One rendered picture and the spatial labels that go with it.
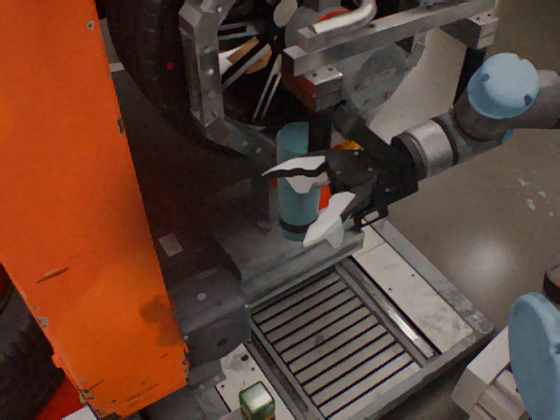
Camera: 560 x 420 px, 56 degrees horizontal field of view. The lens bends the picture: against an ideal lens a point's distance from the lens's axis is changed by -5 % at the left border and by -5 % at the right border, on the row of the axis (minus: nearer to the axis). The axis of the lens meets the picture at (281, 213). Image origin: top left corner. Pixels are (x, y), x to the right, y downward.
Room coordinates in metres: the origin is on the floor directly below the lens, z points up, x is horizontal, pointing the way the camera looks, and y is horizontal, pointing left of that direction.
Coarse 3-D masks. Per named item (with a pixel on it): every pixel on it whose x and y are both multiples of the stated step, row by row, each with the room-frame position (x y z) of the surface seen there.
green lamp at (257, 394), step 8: (256, 384) 0.34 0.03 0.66; (264, 384) 0.34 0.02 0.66; (240, 392) 0.33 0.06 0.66; (248, 392) 0.33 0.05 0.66; (256, 392) 0.33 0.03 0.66; (264, 392) 0.33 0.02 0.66; (240, 400) 0.32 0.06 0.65; (248, 400) 0.32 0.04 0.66; (256, 400) 0.32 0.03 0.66; (264, 400) 0.32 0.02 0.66; (272, 400) 0.32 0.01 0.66; (248, 408) 0.30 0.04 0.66; (256, 408) 0.30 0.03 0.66; (264, 408) 0.31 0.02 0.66; (272, 408) 0.31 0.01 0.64; (248, 416) 0.30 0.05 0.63; (256, 416) 0.30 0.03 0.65; (264, 416) 0.30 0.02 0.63
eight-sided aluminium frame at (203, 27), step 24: (192, 0) 0.83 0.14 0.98; (216, 0) 0.80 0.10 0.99; (408, 0) 1.09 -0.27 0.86; (192, 24) 0.79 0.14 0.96; (216, 24) 0.80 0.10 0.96; (192, 48) 0.79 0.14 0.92; (216, 48) 0.80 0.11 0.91; (408, 48) 1.06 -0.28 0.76; (192, 72) 0.82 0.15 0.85; (216, 72) 0.80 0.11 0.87; (408, 72) 1.05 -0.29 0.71; (192, 96) 0.82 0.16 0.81; (216, 96) 0.79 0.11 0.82; (192, 120) 0.83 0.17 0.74; (216, 120) 0.79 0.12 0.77; (240, 144) 0.82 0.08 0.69; (264, 144) 0.85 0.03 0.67; (336, 144) 0.95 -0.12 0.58
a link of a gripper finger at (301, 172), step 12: (276, 168) 0.57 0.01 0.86; (288, 168) 0.56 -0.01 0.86; (300, 168) 0.56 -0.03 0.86; (312, 168) 0.55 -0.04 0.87; (324, 168) 0.56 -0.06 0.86; (288, 180) 0.57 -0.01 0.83; (300, 180) 0.57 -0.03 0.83; (312, 180) 0.56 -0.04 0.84; (324, 180) 0.56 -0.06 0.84; (300, 192) 0.57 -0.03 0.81
